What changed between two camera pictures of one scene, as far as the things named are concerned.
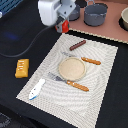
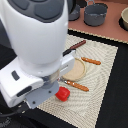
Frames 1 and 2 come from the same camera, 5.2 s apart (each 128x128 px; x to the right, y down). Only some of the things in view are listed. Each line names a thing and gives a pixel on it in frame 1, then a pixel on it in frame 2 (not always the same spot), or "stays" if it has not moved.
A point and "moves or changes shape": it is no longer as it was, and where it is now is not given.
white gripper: [55, 12] to [33, 84]
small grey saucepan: [75, 13] stays
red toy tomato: [65, 26] moves or changes shape
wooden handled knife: [87, 60] stays
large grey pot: [94, 14] stays
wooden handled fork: [72, 83] stays
